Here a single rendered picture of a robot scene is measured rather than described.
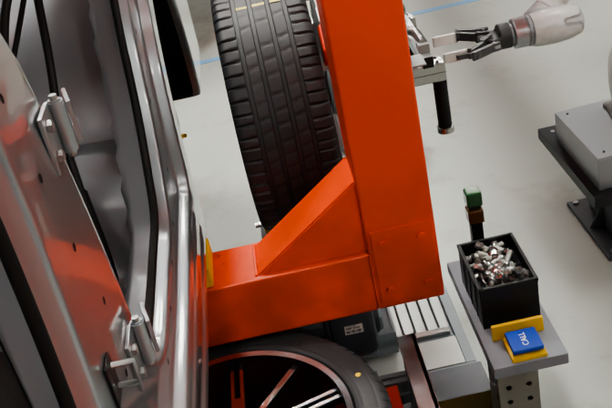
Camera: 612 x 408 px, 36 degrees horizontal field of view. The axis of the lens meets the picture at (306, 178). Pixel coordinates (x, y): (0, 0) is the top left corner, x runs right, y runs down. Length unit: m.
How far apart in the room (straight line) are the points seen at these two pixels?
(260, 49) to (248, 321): 0.64
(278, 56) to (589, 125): 1.26
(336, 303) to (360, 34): 0.66
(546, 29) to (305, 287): 1.07
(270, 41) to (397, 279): 0.63
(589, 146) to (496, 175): 0.76
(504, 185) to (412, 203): 1.57
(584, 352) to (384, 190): 1.02
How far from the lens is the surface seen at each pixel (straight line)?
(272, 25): 2.27
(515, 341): 2.17
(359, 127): 1.98
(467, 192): 2.35
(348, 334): 2.50
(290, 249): 2.12
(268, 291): 2.16
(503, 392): 2.38
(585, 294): 3.06
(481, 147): 3.91
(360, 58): 1.91
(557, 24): 2.76
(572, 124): 3.15
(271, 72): 2.21
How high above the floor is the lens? 1.89
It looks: 29 degrees down
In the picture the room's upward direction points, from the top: 12 degrees counter-clockwise
